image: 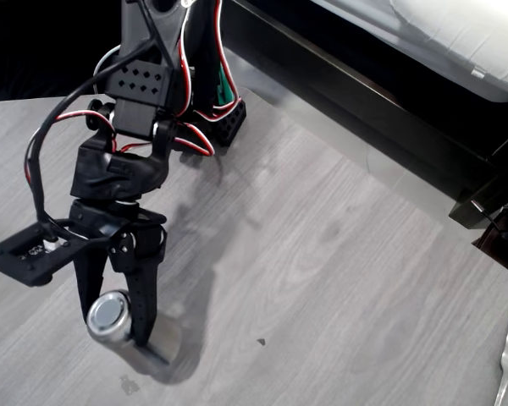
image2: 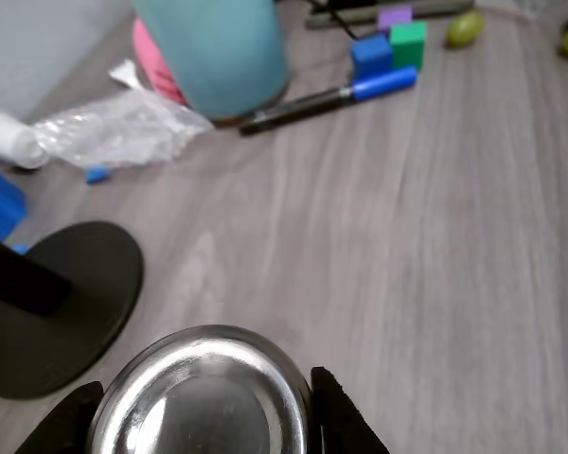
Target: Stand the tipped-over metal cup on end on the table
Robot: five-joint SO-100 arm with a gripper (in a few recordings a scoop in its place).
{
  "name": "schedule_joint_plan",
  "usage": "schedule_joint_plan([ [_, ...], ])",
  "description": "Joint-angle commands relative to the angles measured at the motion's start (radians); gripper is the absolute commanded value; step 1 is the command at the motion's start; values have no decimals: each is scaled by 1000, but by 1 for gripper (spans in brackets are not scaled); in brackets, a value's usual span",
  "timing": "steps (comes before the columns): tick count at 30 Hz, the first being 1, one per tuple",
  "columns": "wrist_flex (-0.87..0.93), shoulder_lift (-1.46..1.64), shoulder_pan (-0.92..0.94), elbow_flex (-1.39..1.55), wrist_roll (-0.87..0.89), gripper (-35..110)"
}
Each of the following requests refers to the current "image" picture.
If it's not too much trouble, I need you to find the stainless steel cup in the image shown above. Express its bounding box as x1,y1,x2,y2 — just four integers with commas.
86,288,183,382

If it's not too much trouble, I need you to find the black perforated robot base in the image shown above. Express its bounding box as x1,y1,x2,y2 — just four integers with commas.
198,96,248,148

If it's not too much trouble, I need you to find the green circuit board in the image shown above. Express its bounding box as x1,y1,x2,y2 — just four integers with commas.
213,62,239,107

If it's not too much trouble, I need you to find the white mattress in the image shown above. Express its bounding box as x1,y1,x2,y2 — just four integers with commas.
312,0,508,103

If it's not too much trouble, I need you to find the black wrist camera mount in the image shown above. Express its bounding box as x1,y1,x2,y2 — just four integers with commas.
0,217,91,289

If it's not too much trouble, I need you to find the red white servo wire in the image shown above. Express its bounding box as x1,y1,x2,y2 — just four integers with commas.
25,108,153,187
172,0,243,157

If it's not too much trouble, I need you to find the black cable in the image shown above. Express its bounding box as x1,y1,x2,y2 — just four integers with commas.
24,0,173,251

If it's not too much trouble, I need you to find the white cable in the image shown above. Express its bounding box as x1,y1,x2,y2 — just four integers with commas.
92,44,122,93

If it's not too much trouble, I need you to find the dark wooden bed frame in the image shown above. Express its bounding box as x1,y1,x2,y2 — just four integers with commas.
219,0,508,230

